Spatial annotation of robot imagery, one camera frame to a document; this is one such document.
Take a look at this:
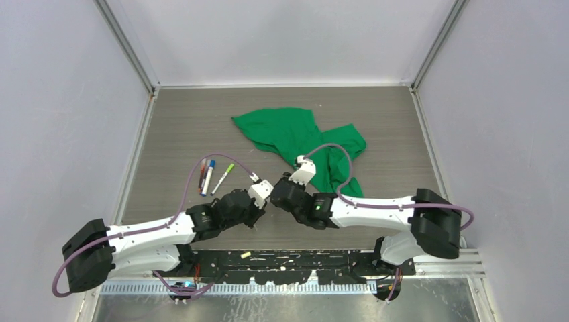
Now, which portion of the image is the white marker blue end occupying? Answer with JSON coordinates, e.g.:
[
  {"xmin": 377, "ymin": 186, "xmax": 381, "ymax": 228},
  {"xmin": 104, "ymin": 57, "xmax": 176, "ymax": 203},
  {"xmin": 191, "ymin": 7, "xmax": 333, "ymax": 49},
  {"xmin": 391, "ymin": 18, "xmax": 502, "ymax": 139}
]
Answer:
[{"xmin": 201, "ymin": 159, "xmax": 215, "ymax": 197}]

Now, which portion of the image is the red orange pen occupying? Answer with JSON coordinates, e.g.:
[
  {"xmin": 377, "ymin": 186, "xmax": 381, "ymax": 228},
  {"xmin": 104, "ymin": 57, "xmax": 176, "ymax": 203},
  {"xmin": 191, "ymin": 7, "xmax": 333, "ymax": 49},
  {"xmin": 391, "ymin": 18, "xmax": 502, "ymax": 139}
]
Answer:
[{"xmin": 198, "ymin": 158, "xmax": 207, "ymax": 194}]

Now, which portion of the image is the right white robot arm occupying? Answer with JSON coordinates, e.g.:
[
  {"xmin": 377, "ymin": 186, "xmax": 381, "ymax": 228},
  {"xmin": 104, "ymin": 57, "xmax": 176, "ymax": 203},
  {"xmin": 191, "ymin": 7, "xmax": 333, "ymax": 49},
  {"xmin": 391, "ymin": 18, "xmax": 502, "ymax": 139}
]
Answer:
[{"xmin": 270, "ymin": 173, "xmax": 462, "ymax": 276}]

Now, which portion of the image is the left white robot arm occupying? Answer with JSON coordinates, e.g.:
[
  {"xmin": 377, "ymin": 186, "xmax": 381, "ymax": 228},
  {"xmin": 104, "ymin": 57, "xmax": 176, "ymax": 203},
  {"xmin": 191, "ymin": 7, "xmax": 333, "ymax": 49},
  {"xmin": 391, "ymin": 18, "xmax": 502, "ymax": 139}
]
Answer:
[{"xmin": 56, "ymin": 187, "xmax": 271, "ymax": 294}]

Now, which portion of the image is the green cloth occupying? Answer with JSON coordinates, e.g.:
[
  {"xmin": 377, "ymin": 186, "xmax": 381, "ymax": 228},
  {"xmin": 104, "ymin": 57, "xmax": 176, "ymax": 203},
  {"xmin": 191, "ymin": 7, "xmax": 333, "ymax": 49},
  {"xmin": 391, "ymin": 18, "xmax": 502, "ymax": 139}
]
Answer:
[{"xmin": 232, "ymin": 107, "xmax": 367, "ymax": 193}]

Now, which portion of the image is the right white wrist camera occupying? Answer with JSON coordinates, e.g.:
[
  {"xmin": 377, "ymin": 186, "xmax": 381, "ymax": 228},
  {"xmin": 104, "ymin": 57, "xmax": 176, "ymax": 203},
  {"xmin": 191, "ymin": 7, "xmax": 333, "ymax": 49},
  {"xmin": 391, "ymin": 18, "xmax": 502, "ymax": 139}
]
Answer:
[{"xmin": 289, "ymin": 155, "xmax": 317, "ymax": 186}]

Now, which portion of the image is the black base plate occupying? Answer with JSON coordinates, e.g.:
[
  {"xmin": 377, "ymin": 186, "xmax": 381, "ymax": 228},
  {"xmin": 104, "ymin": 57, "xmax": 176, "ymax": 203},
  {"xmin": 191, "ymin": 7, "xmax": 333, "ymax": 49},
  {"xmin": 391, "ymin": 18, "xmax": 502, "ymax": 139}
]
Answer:
[{"xmin": 159, "ymin": 250, "xmax": 396, "ymax": 285}]

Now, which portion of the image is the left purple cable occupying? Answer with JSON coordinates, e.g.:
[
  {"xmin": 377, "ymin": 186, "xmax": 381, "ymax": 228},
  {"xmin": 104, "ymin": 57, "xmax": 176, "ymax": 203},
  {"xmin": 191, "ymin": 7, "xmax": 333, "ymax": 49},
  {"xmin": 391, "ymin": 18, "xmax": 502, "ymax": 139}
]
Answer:
[{"xmin": 52, "ymin": 153, "xmax": 261, "ymax": 303}]

